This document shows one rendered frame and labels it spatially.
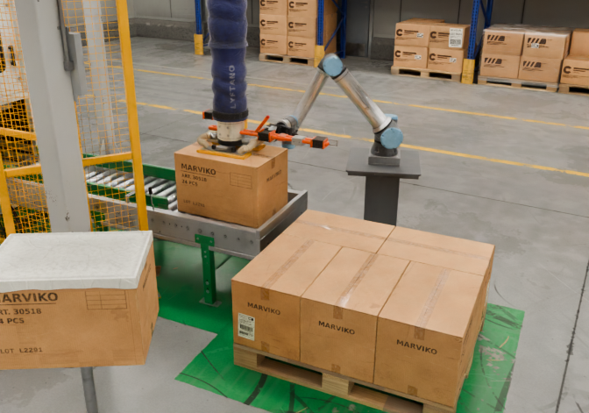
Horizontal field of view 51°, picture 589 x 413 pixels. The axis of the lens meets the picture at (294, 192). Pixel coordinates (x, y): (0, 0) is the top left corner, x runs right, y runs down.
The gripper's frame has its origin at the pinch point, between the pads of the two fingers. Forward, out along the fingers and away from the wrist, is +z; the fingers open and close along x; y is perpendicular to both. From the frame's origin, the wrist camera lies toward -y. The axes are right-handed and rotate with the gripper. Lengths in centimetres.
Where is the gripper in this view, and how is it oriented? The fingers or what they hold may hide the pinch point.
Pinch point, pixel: (270, 135)
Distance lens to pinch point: 378.5
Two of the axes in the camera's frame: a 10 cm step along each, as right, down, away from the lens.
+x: 0.2, -9.2, -3.8
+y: -9.1, -1.8, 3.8
